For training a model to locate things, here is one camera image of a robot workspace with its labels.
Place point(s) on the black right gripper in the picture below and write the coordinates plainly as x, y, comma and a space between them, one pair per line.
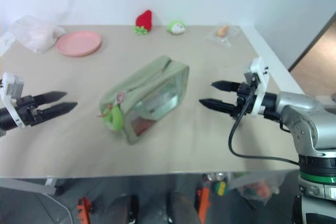
242, 98

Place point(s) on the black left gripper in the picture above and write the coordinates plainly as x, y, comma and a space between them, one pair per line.
27, 111

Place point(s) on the green transparent pouch bag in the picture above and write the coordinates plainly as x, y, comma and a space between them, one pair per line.
155, 87

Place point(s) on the clear bag with orange item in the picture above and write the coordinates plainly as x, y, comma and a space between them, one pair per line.
223, 33

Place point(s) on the green plush zipper charm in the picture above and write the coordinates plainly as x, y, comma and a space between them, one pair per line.
114, 117

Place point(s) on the pink plate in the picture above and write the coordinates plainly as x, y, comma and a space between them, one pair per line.
78, 43

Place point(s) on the translucent plastic bag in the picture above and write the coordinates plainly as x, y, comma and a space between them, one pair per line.
34, 33

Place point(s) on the green white plush toy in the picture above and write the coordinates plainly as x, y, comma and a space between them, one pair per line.
176, 27

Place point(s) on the clear bag under table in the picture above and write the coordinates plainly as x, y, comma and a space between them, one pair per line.
256, 188

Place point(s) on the red plush strawberry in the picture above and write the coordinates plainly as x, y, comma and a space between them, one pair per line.
144, 21

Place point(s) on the orange black tool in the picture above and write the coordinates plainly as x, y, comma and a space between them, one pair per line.
204, 203
84, 209

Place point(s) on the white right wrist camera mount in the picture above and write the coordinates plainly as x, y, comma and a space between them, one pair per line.
258, 82

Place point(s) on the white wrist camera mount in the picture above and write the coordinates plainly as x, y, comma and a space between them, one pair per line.
11, 91
258, 82

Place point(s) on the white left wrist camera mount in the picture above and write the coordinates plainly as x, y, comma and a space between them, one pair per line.
11, 91

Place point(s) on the white table frame leg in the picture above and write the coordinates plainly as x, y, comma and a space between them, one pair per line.
36, 184

